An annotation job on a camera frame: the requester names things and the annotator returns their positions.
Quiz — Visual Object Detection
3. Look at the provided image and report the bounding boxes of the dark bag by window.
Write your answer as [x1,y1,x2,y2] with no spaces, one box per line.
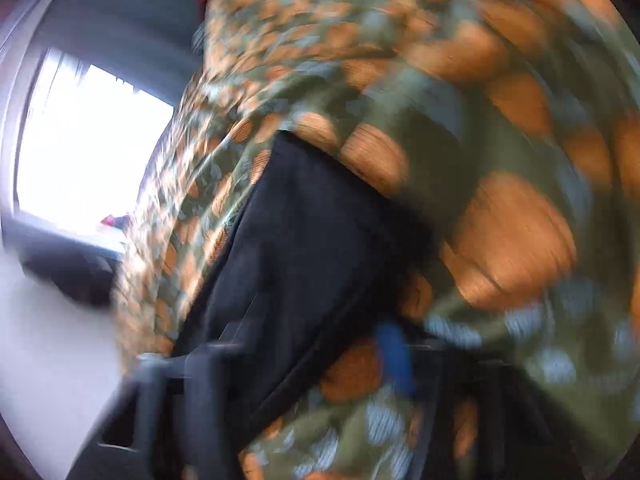
[15,231,119,308]

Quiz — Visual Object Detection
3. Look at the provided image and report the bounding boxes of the black pants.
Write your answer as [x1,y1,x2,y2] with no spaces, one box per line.
[175,132,428,464]

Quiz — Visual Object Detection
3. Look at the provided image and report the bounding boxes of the green orange floral bedspread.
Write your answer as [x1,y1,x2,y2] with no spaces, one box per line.
[115,0,639,474]

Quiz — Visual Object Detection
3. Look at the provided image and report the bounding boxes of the blue-grey curtain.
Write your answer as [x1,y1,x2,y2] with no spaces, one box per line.
[34,0,202,106]

